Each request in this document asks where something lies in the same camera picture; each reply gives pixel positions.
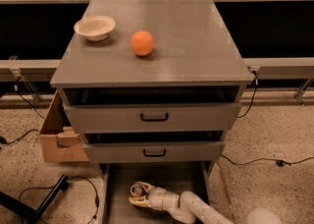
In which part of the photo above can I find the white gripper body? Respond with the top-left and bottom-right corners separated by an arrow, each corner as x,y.
148,187 -> 180,212

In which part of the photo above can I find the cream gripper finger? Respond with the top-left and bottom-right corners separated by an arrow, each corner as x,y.
129,197 -> 150,207
136,182 -> 153,195

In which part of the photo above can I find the orange soda can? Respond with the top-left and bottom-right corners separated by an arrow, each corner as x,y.
130,184 -> 144,198

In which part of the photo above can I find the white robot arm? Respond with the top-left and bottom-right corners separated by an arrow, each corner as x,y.
129,182 -> 234,224

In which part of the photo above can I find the grey bottom drawer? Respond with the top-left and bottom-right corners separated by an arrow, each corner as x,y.
98,161 -> 210,224

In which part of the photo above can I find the grey drawer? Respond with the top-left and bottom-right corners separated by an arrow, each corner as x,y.
84,141 -> 225,163
98,161 -> 210,224
65,103 -> 240,134

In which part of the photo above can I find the grey middle drawer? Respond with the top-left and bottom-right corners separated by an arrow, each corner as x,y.
84,141 -> 225,163

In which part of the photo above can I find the grey top drawer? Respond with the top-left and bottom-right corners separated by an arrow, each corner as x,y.
65,103 -> 240,134

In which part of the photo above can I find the grey drawer cabinet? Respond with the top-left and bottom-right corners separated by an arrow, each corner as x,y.
49,0 -> 255,170

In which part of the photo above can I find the cardboard box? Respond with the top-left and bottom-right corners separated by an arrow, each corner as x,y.
39,92 -> 88,162

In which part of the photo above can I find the black stand leg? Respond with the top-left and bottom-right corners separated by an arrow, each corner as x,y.
0,175 -> 69,224

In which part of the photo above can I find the orange fruit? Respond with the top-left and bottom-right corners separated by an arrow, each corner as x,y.
131,30 -> 154,56

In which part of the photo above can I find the white paper bowl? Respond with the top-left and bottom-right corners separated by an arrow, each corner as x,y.
74,16 -> 116,41

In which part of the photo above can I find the black floor cable left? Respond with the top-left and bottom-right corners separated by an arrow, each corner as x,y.
18,176 -> 100,224

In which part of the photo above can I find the black floor cable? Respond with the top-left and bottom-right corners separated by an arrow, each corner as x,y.
221,154 -> 314,167
18,176 -> 100,224

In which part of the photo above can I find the black floor cable right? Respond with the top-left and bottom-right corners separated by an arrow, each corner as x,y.
221,154 -> 314,167

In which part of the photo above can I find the black cable far left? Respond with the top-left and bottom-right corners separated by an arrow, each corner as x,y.
0,77 -> 45,146

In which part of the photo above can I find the black cable behind cabinet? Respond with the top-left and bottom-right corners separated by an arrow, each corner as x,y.
236,69 -> 259,119

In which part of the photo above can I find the metal railing frame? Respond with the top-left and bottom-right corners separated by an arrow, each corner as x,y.
0,0 -> 314,108

